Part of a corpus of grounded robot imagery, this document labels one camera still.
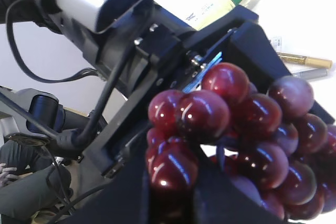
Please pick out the yellow tea bottle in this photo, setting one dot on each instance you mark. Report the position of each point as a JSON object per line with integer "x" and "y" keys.
{"x": 210, "y": 1}

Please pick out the purple artificial grape bunch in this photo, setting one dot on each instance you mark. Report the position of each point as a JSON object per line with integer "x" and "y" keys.
{"x": 269, "y": 146}

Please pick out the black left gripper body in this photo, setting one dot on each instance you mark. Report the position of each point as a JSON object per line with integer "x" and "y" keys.
{"x": 159, "y": 51}

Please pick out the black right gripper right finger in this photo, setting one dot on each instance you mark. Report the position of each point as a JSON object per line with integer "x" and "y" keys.
{"x": 219, "y": 201}

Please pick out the silver glitter pen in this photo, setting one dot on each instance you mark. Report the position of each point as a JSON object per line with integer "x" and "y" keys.
{"x": 311, "y": 74}

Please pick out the gold glitter pen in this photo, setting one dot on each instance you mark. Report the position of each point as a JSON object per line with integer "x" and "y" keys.
{"x": 305, "y": 60}

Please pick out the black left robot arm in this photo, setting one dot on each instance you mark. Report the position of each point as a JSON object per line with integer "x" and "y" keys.
{"x": 38, "y": 115}

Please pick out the seated person in background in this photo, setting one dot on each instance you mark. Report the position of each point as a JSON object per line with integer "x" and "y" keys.
{"x": 29, "y": 182}

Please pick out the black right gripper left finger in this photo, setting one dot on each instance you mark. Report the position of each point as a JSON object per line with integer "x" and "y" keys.
{"x": 124, "y": 200}

